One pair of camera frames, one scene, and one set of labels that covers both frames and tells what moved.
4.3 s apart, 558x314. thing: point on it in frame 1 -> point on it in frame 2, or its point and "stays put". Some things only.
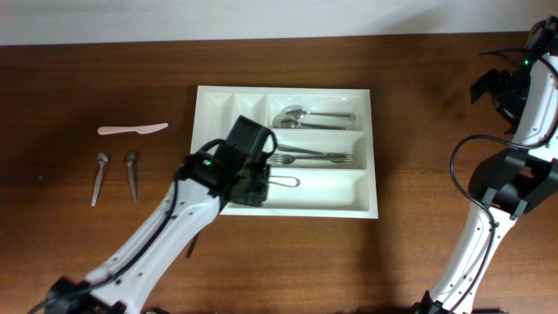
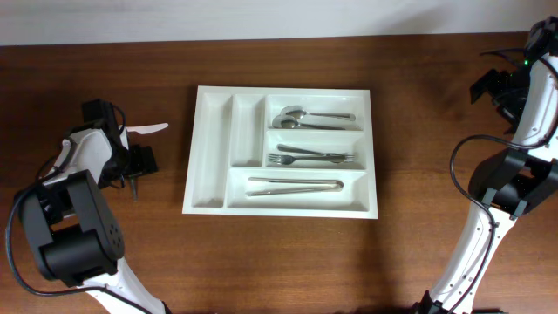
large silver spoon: [289, 121] stays put
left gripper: [255, 192] -> [142, 160]
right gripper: [482, 85] stays put
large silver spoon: [299, 112] stays put
